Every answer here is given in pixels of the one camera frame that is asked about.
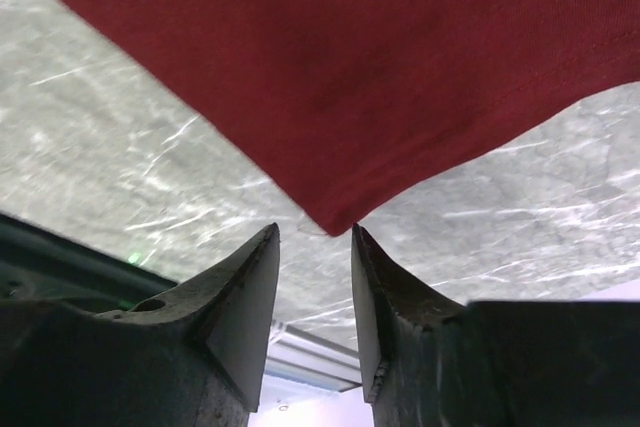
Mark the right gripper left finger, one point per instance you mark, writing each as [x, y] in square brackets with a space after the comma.
[193, 355]

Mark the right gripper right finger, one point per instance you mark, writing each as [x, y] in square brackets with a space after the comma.
[426, 360]

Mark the dark red t shirt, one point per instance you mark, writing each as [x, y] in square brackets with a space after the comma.
[347, 103]

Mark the black base beam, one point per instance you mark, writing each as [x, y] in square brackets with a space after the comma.
[39, 264]

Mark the aluminium rail frame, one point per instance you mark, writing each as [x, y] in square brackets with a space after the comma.
[297, 356]

